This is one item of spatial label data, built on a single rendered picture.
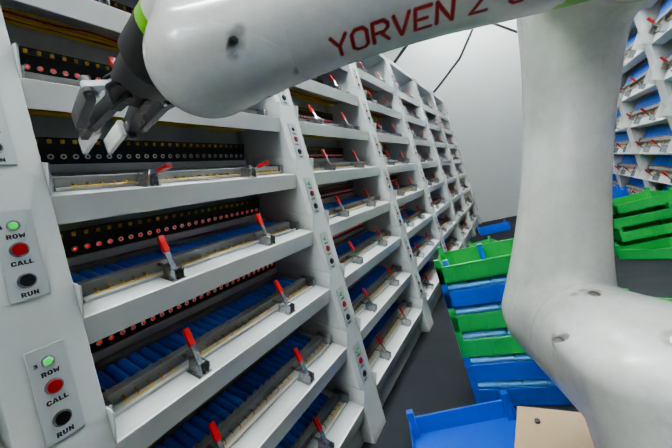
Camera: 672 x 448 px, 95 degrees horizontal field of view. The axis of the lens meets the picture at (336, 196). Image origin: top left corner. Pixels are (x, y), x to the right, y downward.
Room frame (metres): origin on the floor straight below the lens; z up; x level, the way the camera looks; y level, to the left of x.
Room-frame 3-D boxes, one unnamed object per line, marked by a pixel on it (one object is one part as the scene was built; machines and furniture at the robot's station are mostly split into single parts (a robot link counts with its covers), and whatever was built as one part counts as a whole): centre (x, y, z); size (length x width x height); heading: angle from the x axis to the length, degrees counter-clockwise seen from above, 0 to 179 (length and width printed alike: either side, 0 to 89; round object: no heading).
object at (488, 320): (1.04, -0.42, 0.28); 0.30 x 0.20 x 0.08; 68
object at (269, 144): (1.07, 0.16, 0.84); 0.20 x 0.09 x 1.69; 59
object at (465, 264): (1.04, -0.42, 0.44); 0.30 x 0.20 x 0.08; 68
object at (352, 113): (1.67, -0.20, 0.84); 0.20 x 0.09 x 1.69; 59
